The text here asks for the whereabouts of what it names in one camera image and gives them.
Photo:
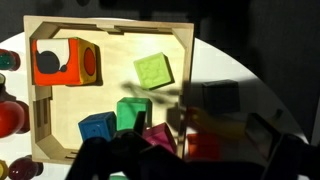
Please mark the lime toy block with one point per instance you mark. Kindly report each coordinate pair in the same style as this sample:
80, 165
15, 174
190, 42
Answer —
154, 70

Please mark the blue toy block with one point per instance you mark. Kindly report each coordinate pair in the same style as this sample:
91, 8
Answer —
97, 126

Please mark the wooden tray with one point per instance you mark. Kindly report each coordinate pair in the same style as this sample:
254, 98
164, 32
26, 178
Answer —
110, 93

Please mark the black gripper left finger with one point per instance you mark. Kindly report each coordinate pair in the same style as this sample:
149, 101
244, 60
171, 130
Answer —
100, 156

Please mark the red toy strawberry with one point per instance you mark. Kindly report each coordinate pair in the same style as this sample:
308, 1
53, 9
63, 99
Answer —
8, 60

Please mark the pink toy block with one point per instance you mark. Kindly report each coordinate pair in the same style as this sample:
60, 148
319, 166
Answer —
161, 136

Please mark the green plastic bowl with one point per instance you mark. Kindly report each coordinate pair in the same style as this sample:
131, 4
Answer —
118, 177

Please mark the red round toy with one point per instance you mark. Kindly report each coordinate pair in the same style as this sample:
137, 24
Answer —
10, 118

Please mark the dark red toy ball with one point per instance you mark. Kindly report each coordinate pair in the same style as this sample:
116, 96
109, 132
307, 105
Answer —
23, 168

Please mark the orange toy block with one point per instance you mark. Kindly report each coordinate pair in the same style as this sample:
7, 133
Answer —
203, 146

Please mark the orange fabric cube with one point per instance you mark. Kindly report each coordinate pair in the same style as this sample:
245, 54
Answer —
56, 76

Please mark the green toy block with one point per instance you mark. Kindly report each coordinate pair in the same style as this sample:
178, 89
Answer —
128, 113

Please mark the white toy block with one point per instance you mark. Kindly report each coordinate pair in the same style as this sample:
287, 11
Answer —
221, 96

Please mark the yellow round toy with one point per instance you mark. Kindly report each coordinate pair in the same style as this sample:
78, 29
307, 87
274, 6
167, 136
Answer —
2, 169

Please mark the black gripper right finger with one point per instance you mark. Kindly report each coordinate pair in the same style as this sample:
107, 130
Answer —
290, 156

